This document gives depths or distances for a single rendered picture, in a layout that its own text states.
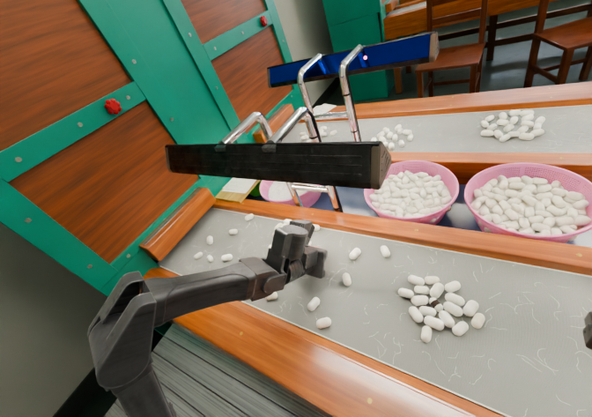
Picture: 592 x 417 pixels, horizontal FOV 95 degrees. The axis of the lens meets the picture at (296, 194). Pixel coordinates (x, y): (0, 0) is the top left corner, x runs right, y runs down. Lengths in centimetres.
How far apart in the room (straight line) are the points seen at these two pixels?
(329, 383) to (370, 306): 18
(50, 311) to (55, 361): 26
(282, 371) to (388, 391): 21
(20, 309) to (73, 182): 96
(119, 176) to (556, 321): 112
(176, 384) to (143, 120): 78
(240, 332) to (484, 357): 50
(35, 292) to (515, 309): 181
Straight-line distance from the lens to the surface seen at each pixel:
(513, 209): 89
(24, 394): 200
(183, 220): 105
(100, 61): 103
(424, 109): 131
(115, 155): 101
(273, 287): 57
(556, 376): 68
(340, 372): 63
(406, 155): 103
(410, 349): 66
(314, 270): 69
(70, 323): 192
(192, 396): 87
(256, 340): 71
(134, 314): 45
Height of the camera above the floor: 136
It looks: 37 degrees down
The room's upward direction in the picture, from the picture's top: 23 degrees counter-clockwise
